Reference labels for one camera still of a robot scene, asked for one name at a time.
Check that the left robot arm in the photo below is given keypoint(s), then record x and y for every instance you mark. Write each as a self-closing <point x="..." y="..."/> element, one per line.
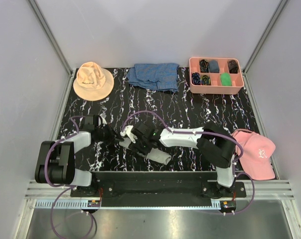
<point x="56" y="159"/>

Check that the pink baseball cap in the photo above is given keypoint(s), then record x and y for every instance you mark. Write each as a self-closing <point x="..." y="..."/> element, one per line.
<point x="257" y="151"/>

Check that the pink compartment tray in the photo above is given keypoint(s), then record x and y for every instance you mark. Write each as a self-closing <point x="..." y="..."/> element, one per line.
<point x="216" y="87"/>

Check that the green rolled sock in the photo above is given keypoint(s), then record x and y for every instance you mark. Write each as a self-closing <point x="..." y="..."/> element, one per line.
<point x="225" y="79"/>

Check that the orange bucket hat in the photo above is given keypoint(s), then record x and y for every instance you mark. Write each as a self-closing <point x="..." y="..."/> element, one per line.
<point x="93" y="83"/>

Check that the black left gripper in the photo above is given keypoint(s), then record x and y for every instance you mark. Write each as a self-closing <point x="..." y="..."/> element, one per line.
<point x="112" y="139"/>

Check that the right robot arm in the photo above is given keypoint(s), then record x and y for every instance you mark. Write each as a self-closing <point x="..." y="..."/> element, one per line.
<point x="216" y="146"/>

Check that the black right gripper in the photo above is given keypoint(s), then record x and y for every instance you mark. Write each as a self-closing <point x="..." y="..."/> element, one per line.
<point x="135" y="147"/>

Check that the dark brown rolled sock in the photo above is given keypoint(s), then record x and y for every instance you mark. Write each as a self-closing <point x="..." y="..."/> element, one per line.
<point x="233" y="66"/>

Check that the grey cloth napkin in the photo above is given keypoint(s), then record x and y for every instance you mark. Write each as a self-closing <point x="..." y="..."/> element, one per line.
<point x="155" y="154"/>

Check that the blue grey rolled sock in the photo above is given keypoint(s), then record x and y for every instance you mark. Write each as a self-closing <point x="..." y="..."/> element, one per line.
<point x="213" y="66"/>

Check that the aluminium front rail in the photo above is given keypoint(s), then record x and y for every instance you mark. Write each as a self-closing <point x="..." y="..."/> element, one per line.
<point x="47" y="197"/>

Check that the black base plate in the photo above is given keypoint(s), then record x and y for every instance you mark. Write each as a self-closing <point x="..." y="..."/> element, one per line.
<point x="119" y="183"/>

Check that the black patterned sock top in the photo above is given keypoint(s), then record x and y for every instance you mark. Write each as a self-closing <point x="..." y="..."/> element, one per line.
<point x="204" y="66"/>

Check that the yellow patterned rolled sock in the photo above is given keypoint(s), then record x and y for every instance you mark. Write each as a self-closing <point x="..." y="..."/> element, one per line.
<point x="205" y="80"/>

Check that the blue checkered cloth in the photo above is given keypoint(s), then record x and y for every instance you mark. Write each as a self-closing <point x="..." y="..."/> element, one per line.
<point x="157" y="77"/>

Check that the blue dotted rolled sock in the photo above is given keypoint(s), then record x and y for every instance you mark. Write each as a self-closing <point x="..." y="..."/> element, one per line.
<point x="196" y="78"/>

